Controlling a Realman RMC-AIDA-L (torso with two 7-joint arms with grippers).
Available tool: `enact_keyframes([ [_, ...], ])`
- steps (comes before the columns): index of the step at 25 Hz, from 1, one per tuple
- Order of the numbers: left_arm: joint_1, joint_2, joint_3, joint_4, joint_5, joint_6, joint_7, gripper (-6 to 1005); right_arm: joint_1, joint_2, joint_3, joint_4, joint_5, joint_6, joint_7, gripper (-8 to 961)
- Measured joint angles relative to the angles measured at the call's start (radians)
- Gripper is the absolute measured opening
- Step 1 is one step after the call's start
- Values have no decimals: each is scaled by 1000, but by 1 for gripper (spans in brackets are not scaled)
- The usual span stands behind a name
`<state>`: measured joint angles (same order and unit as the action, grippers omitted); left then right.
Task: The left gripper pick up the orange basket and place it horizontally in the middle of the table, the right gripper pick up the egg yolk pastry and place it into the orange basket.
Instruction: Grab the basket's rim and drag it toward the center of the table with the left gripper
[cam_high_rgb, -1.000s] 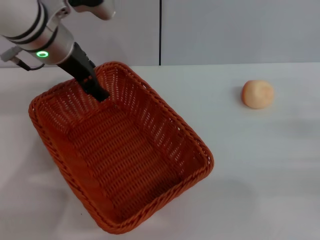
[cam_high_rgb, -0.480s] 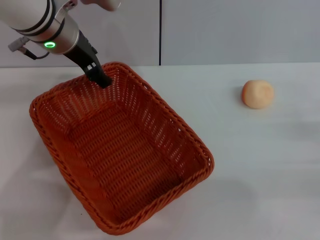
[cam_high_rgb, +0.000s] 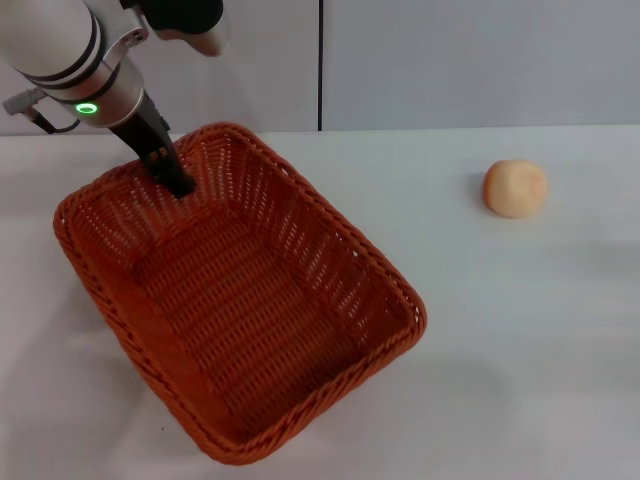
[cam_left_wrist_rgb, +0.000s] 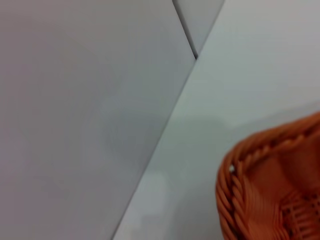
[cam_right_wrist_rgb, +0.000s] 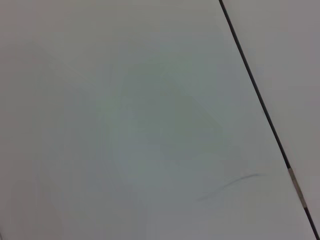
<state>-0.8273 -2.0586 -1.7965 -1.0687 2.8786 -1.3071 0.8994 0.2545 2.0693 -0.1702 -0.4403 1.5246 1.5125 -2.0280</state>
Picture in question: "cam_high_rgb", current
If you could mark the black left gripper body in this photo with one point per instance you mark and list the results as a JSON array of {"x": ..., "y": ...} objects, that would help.
[{"x": 142, "y": 132}]

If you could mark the round pale peach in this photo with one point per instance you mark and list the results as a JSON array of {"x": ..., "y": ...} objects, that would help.
[{"x": 515, "y": 189}]

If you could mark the orange woven plastic basket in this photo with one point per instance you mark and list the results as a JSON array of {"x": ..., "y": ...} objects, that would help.
[{"x": 260, "y": 320}]

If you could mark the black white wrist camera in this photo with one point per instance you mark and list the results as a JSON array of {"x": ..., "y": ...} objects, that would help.
[{"x": 192, "y": 22}]

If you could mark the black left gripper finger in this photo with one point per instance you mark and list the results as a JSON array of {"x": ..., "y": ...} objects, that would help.
[{"x": 174, "y": 175}]

